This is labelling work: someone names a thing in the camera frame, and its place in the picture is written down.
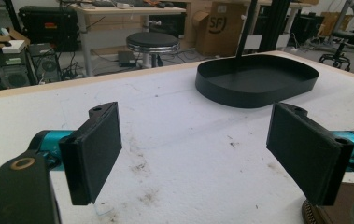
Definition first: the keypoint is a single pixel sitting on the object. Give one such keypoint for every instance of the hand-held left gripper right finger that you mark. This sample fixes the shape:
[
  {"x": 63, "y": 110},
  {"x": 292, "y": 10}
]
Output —
[{"x": 302, "y": 152}]

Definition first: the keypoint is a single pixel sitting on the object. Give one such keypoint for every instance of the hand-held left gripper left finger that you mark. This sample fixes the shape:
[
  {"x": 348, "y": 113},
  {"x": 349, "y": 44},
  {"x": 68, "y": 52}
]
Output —
[{"x": 93, "y": 155}]

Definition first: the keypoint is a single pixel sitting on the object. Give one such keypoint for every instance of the brass round base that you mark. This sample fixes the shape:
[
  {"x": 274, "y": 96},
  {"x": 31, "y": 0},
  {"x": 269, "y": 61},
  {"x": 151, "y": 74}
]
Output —
[{"x": 311, "y": 214}]

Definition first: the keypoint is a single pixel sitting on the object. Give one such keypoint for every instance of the black oval tray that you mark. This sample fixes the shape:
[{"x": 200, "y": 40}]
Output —
[{"x": 252, "y": 81}]

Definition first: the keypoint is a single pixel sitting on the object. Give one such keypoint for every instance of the black computer tower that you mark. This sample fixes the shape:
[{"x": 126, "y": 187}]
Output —
[
  {"x": 45, "y": 63},
  {"x": 9, "y": 73}
]

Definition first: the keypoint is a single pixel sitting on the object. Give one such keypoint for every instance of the black office chair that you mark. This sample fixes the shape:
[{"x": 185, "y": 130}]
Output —
[{"x": 341, "y": 46}]

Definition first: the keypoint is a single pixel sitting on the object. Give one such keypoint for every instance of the round black stool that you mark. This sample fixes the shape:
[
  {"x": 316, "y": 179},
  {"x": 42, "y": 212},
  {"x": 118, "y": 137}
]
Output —
[{"x": 152, "y": 42}]

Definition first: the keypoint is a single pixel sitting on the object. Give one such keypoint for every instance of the plain cardboard box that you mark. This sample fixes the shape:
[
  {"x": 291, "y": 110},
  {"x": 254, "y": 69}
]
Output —
[{"x": 330, "y": 23}]

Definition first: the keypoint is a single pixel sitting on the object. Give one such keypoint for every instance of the small white box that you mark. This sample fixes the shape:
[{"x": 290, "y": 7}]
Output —
[{"x": 13, "y": 46}]

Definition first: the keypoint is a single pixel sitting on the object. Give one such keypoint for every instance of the black equipment case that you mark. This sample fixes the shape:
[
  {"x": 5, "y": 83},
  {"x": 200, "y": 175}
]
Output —
[{"x": 48, "y": 28}]

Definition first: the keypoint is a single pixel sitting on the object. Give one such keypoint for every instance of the thin black stand pole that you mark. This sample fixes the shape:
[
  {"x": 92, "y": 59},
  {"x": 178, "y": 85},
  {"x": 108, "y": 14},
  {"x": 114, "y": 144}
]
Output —
[{"x": 247, "y": 28}]

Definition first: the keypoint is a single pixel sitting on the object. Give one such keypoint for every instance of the printed tall cardboard box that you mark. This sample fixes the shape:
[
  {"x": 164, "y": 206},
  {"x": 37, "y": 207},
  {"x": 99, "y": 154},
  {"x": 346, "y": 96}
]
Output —
[{"x": 218, "y": 31}]

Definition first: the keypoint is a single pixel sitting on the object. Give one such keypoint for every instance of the light wooden desk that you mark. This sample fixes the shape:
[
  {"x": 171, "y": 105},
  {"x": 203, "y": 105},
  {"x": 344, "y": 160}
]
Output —
[{"x": 128, "y": 11}]

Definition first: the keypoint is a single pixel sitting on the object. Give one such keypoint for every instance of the black metal frame post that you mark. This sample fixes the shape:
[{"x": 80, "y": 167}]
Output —
[{"x": 274, "y": 25}]

